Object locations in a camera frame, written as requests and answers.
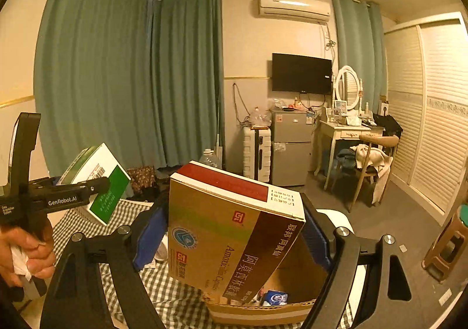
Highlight white crumpled tissue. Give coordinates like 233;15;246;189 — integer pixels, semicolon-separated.
11;244;33;281

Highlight brown and red medicine box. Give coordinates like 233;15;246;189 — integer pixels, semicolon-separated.
168;160;306;306

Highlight small blue white packet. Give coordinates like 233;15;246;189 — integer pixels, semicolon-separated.
262;290;289;306

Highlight large clear water bottle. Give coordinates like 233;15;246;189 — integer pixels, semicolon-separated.
200;149;222;170

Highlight white suitcase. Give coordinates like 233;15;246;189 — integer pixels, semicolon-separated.
242;127;273;181

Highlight black wall television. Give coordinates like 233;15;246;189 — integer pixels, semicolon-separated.
271;53;333;94

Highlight air conditioner cables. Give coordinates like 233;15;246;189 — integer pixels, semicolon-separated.
324;24;337;59

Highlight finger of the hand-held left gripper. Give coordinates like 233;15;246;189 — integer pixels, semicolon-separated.
55;175;111;195

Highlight black bag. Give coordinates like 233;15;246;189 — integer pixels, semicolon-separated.
371;113;403;139

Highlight white dressing table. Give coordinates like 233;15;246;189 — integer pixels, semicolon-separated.
314;120;384;191

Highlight brown cardboard box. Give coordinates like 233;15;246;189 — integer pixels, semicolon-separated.
201;237;330;326

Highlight oval white-framed mirror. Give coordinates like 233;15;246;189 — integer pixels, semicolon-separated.
334;66;362;112

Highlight grey wall cable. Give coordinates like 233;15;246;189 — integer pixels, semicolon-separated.
233;83;249;125

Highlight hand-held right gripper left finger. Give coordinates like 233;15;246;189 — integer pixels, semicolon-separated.
39;199;169;329

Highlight narrow teal curtain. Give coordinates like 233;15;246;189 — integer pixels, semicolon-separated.
332;0;387;116

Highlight white louvred wardrobe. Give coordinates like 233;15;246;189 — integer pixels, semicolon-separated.
384;12;468;225

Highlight white garment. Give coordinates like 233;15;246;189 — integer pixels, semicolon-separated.
350;144;393;203

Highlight green checked blanket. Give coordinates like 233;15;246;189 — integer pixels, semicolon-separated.
55;199;357;329

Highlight clear plastic bag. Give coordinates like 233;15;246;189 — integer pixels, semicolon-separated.
249;107;273;127

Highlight wooden chair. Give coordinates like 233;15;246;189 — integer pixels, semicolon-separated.
331;133;400;213

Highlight green and white box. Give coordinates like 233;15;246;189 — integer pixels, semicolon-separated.
56;142;131;226

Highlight brown stool with teal seat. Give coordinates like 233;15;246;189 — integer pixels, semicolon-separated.
422;205;468;282

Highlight floral patterned bag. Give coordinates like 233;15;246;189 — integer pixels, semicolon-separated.
126;165;158;198

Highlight white air conditioner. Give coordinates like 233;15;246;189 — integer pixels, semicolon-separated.
259;0;331;24

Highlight person's left hand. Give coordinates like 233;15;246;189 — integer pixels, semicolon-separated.
0;225;58;287

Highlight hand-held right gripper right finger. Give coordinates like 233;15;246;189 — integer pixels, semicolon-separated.
300;194;441;329

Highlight small grey fridge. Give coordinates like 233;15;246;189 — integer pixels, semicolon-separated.
271;108;315;187

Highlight teal window curtain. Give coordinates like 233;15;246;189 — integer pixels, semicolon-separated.
34;0;154;178
148;0;224;169

